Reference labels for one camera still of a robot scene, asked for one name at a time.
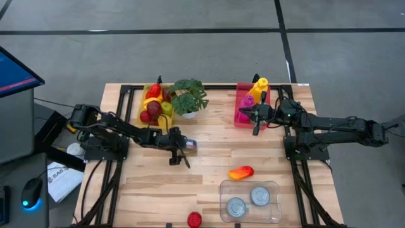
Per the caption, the grey cabinet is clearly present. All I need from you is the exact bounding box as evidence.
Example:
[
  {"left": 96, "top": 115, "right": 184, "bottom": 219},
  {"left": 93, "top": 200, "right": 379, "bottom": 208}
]
[{"left": 0, "top": 88, "right": 35, "bottom": 165}]

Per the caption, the black metal table frame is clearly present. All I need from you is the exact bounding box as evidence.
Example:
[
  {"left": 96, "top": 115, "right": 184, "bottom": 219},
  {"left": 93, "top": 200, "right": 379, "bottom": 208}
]
[{"left": 75, "top": 84, "right": 347, "bottom": 228}]

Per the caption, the green toy apple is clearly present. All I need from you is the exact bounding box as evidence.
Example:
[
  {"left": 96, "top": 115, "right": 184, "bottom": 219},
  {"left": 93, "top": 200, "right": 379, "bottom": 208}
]
[{"left": 161, "top": 101, "right": 174, "bottom": 117}]

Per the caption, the pink plastic bottle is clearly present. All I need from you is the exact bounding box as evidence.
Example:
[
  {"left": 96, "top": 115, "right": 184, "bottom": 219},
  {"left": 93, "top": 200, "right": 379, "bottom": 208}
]
[{"left": 235, "top": 94, "right": 256, "bottom": 124}]

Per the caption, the red translucent plastic tray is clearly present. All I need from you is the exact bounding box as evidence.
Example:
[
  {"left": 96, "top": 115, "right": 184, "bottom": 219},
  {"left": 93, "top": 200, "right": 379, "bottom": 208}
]
[{"left": 234, "top": 82, "right": 272, "bottom": 130}]

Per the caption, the artificial green potted plant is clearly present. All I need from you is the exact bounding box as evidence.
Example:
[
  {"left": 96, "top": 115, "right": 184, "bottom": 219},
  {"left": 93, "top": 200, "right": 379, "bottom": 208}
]
[{"left": 168, "top": 78, "right": 209, "bottom": 120}]

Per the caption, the silver tin can blue label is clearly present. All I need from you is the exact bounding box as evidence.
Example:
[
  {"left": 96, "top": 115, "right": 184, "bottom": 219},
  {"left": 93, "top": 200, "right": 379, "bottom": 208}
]
[{"left": 249, "top": 186, "right": 271, "bottom": 207}]

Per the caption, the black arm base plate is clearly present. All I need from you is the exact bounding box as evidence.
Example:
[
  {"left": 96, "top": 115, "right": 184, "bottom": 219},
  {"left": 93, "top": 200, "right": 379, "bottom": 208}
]
[
  {"left": 283, "top": 135, "right": 330, "bottom": 162},
  {"left": 84, "top": 136, "right": 130, "bottom": 162}
]

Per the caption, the black computer mouse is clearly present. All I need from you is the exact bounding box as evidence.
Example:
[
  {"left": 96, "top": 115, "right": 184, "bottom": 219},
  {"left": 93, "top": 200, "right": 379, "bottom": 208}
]
[{"left": 20, "top": 177, "right": 44, "bottom": 210}]

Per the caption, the yellow plastic bottle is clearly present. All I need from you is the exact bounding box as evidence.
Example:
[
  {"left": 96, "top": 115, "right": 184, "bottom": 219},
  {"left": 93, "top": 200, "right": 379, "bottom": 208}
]
[{"left": 247, "top": 77, "right": 270, "bottom": 104}]

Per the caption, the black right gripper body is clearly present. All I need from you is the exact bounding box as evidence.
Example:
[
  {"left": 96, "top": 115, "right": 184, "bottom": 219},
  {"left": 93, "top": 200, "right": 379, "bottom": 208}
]
[{"left": 252, "top": 91, "right": 281, "bottom": 137}]

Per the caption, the clear plastic tray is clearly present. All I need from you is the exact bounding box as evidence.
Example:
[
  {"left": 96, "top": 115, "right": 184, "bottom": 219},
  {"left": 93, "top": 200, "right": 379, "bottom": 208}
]
[{"left": 218, "top": 179, "right": 283, "bottom": 224}]

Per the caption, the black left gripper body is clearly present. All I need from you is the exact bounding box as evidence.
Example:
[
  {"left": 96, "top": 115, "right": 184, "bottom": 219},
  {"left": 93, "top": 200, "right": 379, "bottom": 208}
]
[{"left": 158, "top": 127, "right": 189, "bottom": 167}]

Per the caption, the shiny red toy fruit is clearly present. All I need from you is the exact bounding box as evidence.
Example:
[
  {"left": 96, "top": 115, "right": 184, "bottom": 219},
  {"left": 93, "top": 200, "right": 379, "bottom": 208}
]
[{"left": 161, "top": 87, "right": 173, "bottom": 103}]

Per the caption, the red orange toy pepper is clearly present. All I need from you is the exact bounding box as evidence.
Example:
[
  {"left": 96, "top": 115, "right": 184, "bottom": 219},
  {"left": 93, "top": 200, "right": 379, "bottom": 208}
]
[{"left": 145, "top": 83, "right": 162, "bottom": 99}]

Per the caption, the white paper booklet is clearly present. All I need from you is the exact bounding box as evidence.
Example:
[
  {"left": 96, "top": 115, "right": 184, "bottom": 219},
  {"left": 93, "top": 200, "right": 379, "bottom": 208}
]
[{"left": 47, "top": 161, "right": 85, "bottom": 203}]

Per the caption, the red orange toy fruit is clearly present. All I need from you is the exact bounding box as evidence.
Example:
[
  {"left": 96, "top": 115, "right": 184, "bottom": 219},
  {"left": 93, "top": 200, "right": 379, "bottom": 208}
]
[{"left": 228, "top": 165, "right": 255, "bottom": 181}]

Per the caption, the small red apple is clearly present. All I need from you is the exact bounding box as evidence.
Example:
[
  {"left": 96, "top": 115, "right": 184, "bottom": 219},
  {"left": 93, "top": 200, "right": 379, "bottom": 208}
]
[{"left": 139, "top": 110, "right": 153, "bottom": 124}]

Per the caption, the red toy tomato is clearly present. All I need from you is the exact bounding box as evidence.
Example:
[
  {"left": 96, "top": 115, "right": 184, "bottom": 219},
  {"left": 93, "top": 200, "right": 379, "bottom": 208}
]
[{"left": 187, "top": 212, "right": 203, "bottom": 228}]

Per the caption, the computer monitor blue screen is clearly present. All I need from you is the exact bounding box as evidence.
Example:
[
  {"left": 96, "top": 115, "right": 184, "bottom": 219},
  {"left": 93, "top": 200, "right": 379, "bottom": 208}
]
[{"left": 0, "top": 46, "right": 46, "bottom": 99}]

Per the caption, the dark red toy pear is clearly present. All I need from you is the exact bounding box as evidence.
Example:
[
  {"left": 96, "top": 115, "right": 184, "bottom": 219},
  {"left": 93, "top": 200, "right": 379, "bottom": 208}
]
[{"left": 147, "top": 100, "right": 163, "bottom": 117}]

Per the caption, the yellow translucent plastic tray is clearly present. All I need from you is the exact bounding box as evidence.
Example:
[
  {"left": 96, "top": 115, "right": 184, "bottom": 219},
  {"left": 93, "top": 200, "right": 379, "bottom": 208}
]
[{"left": 135, "top": 84, "right": 177, "bottom": 130}]

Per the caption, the yellow toy lemon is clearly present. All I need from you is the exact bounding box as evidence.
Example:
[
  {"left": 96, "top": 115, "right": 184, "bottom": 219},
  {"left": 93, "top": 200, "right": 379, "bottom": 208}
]
[{"left": 158, "top": 114, "right": 171, "bottom": 130}]

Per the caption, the yellow toy starfruit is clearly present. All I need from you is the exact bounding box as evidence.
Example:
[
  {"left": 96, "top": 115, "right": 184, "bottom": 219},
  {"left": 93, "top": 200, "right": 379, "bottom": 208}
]
[{"left": 142, "top": 97, "right": 162, "bottom": 110}]

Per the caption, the dark grey side desk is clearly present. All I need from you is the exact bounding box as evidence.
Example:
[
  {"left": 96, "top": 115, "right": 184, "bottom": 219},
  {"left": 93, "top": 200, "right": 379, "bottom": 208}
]
[{"left": 0, "top": 152, "right": 50, "bottom": 228}]

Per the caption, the white cup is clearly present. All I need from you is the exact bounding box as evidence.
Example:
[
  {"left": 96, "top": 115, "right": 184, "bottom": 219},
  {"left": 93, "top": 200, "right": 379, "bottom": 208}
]
[{"left": 66, "top": 142, "right": 86, "bottom": 158}]

